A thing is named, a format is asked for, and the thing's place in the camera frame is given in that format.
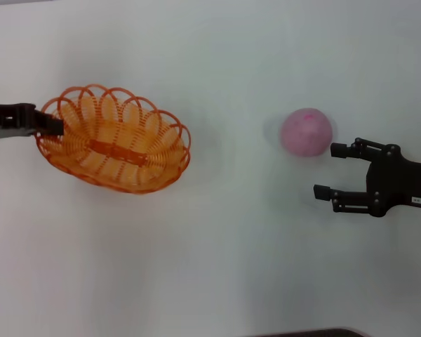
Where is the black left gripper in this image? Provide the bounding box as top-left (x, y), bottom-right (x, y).
top-left (0, 102), bottom-right (65, 136)

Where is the dark robot torso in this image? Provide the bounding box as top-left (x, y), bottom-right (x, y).
top-left (255, 327), bottom-right (366, 337)

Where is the pink peach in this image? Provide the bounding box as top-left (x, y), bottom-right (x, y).
top-left (279, 107), bottom-right (334, 157)

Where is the orange woven plastic basket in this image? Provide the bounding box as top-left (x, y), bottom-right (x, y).
top-left (36, 83), bottom-right (192, 194)

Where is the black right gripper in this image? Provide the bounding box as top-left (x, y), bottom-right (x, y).
top-left (313, 137), bottom-right (421, 218)

